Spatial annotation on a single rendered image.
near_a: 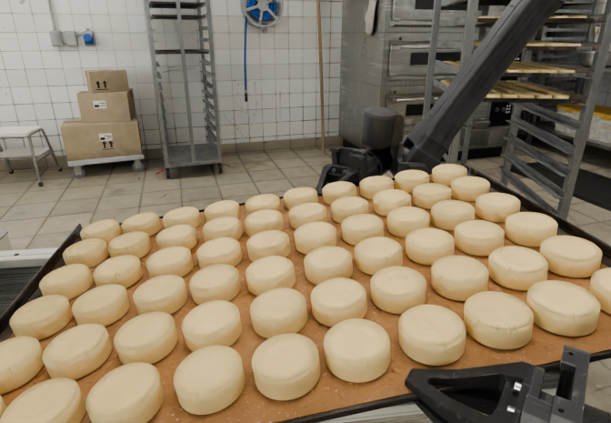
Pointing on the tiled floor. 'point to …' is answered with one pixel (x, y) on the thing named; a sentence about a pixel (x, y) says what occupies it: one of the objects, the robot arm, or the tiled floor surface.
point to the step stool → (26, 147)
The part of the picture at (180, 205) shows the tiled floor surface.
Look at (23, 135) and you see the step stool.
